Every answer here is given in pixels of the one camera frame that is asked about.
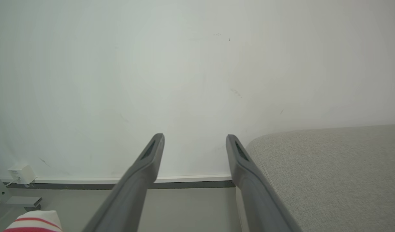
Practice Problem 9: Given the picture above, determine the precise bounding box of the white wall socket box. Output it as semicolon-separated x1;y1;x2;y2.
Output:
8;165;37;185

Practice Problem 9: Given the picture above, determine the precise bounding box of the white and black skirting board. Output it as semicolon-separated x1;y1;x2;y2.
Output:
1;174;236;190

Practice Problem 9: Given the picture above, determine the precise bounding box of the grey metal frame leg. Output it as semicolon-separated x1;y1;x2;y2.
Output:
0;168;42;232

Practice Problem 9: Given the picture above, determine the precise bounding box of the grey fabric sofa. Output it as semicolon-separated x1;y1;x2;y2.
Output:
235;124;395;232

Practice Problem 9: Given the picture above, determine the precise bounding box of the white and red striped garment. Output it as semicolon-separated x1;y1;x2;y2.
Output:
4;210;63;232

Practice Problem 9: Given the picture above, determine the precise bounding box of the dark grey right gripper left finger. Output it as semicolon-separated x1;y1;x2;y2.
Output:
82;133;165;232

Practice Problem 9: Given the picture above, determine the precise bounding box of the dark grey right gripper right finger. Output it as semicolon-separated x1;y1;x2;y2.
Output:
226;134;303;232

